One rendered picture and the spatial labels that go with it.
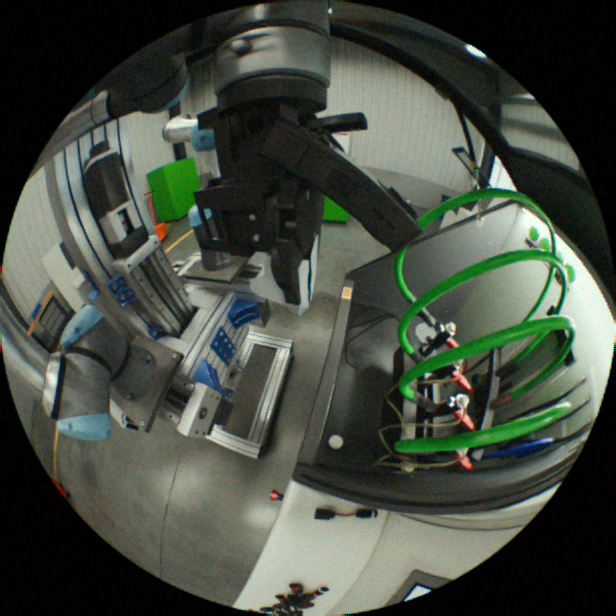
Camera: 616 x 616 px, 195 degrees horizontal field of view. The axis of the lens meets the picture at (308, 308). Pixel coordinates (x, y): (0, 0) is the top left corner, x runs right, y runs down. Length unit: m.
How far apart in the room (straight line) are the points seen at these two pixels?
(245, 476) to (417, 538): 1.24
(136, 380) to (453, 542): 0.65
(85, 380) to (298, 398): 1.30
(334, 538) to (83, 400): 0.50
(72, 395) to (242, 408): 1.07
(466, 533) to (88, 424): 0.54
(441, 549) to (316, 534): 0.24
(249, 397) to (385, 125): 7.08
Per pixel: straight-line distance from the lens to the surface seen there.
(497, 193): 0.31
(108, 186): 0.54
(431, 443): 0.19
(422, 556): 0.42
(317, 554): 0.50
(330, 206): 3.62
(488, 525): 0.35
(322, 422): 0.45
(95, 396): 0.38
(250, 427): 1.24
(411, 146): 6.96
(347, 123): 0.40
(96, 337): 0.43
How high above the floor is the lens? 1.39
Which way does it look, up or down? 49 degrees down
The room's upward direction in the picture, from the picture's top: straight up
